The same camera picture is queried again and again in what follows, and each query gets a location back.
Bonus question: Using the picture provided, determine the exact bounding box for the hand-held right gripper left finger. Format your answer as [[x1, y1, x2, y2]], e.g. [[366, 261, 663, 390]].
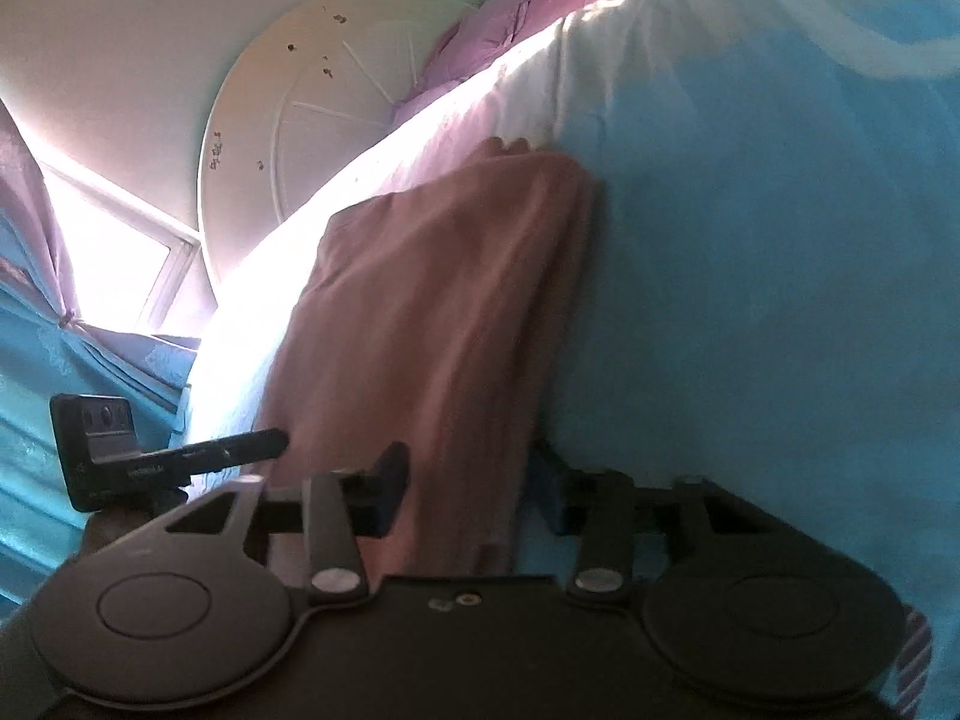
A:
[[161, 441, 412, 605]]

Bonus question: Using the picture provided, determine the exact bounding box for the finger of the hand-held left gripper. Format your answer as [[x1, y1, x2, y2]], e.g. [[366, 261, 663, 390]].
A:
[[180, 427, 290, 470]]

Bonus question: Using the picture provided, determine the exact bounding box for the pink t-shirt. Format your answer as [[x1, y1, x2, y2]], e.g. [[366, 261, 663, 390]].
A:
[[259, 136, 602, 578]]

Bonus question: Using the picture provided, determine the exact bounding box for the blue and pink curtain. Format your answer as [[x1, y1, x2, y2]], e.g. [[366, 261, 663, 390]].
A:
[[0, 99, 202, 616]]

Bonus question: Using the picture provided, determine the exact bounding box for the blue patterned blanket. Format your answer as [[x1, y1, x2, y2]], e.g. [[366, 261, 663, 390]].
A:
[[180, 0, 960, 720]]

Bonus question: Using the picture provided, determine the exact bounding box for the cream round headboard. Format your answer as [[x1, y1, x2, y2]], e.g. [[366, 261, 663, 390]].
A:
[[195, 0, 482, 302]]

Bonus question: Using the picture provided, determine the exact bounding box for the person's left hand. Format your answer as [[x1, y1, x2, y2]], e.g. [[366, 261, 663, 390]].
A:
[[81, 491, 185, 552]]

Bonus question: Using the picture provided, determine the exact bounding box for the pink pillow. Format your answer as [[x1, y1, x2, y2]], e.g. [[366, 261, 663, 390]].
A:
[[391, 0, 550, 128]]

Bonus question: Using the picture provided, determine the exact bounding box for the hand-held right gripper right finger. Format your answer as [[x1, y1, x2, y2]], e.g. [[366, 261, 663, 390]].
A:
[[529, 444, 760, 610]]

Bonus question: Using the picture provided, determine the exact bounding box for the bright window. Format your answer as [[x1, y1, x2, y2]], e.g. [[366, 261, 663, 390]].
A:
[[39, 159, 202, 340]]

